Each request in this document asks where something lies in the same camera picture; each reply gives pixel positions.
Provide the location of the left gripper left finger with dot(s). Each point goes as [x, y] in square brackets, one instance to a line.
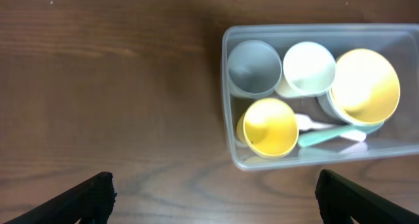
[91, 201]

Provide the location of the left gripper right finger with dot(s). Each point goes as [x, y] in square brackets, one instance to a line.
[343, 201]

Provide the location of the mint green plastic spoon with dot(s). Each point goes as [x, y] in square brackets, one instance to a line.
[313, 138]

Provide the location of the pale pink plastic fork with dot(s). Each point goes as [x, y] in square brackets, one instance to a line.
[305, 123]

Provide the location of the grey plastic bowl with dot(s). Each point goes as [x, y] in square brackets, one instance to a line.
[330, 108]

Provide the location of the yellow plastic cup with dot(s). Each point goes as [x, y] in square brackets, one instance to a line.
[269, 128]

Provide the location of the clear plastic container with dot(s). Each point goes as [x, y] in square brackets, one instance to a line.
[398, 136]

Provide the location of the yellow plastic bowl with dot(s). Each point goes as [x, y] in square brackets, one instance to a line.
[366, 89]

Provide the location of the white plastic cup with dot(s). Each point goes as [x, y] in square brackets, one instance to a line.
[309, 70]

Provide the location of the grey plastic cup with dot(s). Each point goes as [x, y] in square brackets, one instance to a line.
[254, 69]

